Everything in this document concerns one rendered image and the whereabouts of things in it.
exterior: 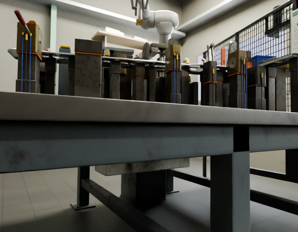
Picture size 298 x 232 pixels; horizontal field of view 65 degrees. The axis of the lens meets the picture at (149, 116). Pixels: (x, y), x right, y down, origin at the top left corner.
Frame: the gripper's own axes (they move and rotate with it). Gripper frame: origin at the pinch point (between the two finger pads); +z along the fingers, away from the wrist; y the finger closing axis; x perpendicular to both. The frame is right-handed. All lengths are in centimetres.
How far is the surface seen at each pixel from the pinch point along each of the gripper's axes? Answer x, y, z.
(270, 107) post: -14, 71, 53
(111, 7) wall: 308, -35, -160
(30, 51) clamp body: -36, -45, 34
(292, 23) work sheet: 15, 107, -8
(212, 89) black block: -17, 37, 44
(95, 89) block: -28, -20, 47
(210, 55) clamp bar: 21, 51, 15
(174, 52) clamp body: -23.2, 16.1, 27.9
